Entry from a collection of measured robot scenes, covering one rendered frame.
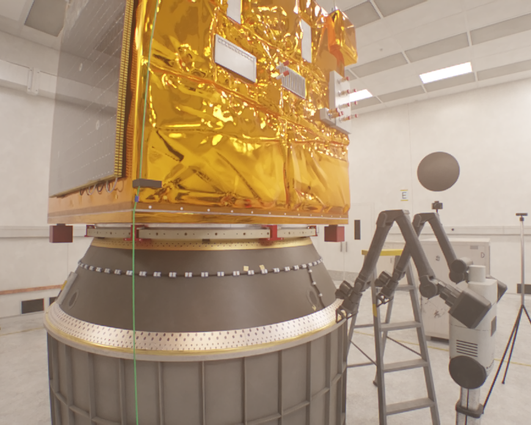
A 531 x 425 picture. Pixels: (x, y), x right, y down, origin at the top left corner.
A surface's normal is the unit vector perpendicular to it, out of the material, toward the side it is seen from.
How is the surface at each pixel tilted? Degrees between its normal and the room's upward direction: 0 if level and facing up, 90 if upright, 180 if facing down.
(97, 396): 90
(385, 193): 90
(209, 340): 43
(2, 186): 90
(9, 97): 90
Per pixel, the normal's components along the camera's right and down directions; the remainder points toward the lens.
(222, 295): 0.25, -0.50
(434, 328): -0.64, -0.04
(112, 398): -0.24, -0.04
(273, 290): 0.47, -0.50
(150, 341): -0.03, -0.76
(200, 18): 0.70, -0.01
